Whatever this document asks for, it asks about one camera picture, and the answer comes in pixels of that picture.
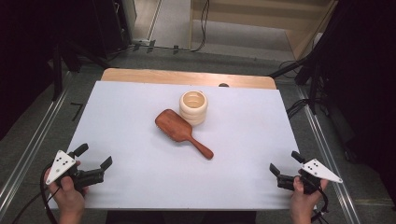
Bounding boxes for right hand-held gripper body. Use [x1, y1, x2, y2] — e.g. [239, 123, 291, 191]
[276, 158, 344, 196]

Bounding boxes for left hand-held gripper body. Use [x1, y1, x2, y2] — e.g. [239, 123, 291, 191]
[45, 149, 106, 191]

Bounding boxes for brown wooden spatula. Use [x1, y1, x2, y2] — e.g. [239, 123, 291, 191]
[154, 108, 215, 161]

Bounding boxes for cream ribbed cup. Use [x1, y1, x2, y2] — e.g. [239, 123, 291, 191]
[178, 90, 209, 127]

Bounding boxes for person's left hand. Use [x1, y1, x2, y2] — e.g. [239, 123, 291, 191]
[43, 161, 90, 220]

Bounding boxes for person's right hand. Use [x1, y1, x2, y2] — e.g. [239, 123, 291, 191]
[289, 174, 330, 222]

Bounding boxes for white table mat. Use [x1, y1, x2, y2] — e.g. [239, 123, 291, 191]
[46, 80, 309, 211]

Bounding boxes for black metal stand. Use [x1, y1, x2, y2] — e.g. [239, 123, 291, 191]
[269, 52, 331, 116]
[50, 40, 111, 102]

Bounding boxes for person's dark clothing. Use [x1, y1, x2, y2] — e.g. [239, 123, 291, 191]
[105, 210, 258, 224]

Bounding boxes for light wooden table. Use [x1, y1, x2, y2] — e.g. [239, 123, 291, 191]
[101, 67, 277, 91]

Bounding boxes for black curtain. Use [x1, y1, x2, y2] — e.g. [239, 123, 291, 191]
[0, 0, 125, 141]
[311, 0, 396, 213]

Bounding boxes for light wooden cabinet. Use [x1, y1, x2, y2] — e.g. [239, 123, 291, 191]
[188, 0, 339, 62]

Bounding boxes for metal floor rail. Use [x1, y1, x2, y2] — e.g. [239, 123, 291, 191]
[0, 71, 74, 216]
[295, 85, 362, 224]

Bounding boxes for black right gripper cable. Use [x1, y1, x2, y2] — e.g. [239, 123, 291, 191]
[309, 186, 331, 224]

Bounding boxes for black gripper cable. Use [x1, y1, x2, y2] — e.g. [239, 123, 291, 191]
[10, 162, 62, 224]
[309, 186, 331, 224]

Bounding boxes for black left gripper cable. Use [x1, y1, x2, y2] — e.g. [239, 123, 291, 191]
[10, 162, 62, 224]

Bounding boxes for black floor cables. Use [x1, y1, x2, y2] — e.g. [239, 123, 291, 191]
[284, 97, 312, 120]

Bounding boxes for black hanging cable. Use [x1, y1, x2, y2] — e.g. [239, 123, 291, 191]
[190, 0, 211, 53]

